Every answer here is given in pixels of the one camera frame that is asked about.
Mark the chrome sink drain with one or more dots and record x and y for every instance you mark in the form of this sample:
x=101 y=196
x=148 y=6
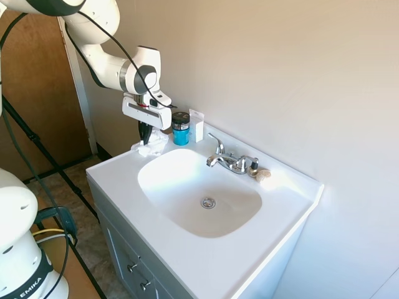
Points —
x=208 y=202

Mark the brown wooden base board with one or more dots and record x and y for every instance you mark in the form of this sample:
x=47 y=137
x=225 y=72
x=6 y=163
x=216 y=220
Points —
x=74 y=280

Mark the white tissue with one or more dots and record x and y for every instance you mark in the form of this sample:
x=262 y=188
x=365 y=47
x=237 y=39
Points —
x=155 y=147

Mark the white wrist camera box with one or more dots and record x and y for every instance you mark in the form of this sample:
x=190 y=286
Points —
x=162 y=98

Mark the brown wooden door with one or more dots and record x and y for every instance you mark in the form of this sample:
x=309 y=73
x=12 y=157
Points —
x=37 y=78

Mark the blue jar with black lid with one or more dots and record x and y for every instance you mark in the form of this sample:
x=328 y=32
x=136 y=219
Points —
x=180 y=134

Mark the white door frame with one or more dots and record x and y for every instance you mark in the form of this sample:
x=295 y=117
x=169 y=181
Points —
x=78 y=93

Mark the small bottle with black cap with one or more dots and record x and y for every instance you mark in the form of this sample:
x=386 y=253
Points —
x=253 y=168

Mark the beige seashell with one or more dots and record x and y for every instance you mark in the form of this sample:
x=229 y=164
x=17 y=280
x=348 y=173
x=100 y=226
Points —
x=263 y=175

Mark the black stand leg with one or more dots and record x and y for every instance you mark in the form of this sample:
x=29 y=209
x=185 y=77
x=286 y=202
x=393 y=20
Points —
x=34 y=138

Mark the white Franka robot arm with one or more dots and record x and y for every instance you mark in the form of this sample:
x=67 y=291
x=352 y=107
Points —
x=99 y=62

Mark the white cardboard box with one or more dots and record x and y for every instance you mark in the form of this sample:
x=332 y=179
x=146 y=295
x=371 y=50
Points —
x=197 y=126

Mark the white sink vanity top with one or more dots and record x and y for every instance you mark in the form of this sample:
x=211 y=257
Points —
x=193 y=261

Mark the chrome faucet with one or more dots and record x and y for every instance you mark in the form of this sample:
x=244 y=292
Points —
x=232 y=162

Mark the black clamp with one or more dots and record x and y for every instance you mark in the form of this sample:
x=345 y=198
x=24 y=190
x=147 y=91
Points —
x=67 y=218

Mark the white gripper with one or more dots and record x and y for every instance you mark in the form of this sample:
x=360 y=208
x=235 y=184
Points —
x=146 y=114

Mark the grey vanity cabinet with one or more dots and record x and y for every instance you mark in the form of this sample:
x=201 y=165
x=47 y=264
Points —
x=121 y=243

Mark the metal cabinet knob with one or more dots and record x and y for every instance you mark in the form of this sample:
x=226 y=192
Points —
x=145 y=285
x=133 y=267

